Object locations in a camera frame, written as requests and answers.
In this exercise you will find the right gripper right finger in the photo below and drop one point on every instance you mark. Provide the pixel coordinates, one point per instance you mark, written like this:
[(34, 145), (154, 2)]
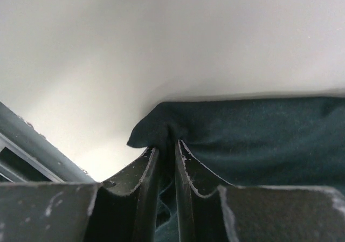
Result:
[(202, 208)]

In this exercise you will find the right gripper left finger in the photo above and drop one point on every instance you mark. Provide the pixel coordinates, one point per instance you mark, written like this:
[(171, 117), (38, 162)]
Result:
[(126, 204)]

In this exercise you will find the black t shirt blue logo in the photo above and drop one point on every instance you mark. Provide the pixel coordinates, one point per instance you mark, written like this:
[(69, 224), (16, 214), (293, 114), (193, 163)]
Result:
[(285, 141)]

